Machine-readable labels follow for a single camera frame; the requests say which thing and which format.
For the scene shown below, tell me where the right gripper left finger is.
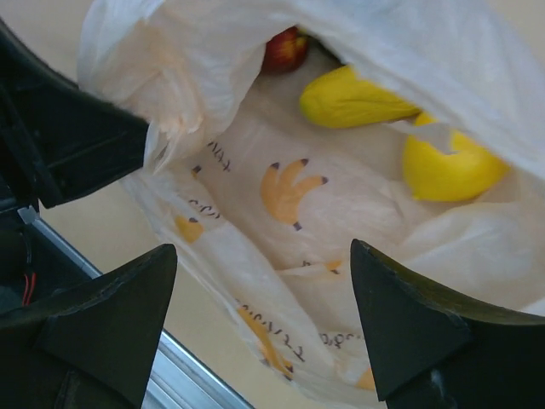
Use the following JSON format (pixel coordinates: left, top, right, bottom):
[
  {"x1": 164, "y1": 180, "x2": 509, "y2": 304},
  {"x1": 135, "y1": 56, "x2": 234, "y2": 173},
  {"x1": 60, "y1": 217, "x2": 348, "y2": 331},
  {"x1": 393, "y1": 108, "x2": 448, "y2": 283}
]
[{"x1": 1, "y1": 245, "x2": 177, "y2": 408}]

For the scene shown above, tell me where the yellow fruit in bag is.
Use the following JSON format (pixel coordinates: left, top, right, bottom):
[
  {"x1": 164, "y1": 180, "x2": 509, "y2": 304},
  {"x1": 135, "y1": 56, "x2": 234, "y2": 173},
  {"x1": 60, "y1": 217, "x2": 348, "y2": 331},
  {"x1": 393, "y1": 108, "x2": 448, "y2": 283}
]
[{"x1": 402, "y1": 130, "x2": 509, "y2": 202}]

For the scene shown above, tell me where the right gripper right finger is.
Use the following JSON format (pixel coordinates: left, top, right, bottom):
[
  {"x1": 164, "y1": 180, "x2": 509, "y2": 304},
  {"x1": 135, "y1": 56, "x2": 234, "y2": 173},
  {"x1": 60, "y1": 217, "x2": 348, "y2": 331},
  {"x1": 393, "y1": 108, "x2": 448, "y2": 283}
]
[{"x1": 350, "y1": 239, "x2": 544, "y2": 408}]

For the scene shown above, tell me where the dark red fruit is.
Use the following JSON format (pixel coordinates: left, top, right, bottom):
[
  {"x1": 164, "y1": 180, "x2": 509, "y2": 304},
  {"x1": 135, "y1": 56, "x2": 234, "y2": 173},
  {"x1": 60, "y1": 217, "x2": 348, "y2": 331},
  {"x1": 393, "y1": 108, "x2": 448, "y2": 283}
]
[{"x1": 261, "y1": 26, "x2": 309, "y2": 75}]

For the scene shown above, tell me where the aluminium front rail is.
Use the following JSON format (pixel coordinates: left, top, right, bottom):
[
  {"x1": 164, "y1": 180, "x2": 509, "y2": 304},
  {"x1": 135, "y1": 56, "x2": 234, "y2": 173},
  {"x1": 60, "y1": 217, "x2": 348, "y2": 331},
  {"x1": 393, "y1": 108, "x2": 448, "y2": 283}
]
[{"x1": 18, "y1": 206, "x2": 251, "y2": 409}]

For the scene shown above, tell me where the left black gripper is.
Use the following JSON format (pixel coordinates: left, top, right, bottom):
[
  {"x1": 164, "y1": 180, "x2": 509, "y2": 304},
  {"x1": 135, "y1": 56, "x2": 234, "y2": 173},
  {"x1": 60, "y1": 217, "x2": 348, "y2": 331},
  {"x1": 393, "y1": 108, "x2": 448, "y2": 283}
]
[{"x1": 1, "y1": 24, "x2": 148, "y2": 313}]

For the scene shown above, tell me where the orange printed plastic bag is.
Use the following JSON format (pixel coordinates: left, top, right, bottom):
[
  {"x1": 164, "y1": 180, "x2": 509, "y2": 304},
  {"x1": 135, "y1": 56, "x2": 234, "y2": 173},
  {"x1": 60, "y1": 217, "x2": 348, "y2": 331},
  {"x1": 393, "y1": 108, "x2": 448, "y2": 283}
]
[{"x1": 77, "y1": 1, "x2": 544, "y2": 408}]

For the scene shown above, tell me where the yellow banana fruit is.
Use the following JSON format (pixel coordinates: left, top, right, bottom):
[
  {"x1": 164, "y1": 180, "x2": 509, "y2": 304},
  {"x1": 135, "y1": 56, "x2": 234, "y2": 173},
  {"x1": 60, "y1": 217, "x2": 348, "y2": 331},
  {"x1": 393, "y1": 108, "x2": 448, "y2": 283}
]
[{"x1": 299, "y1": 66, "x2": 421, "y2": 129}]

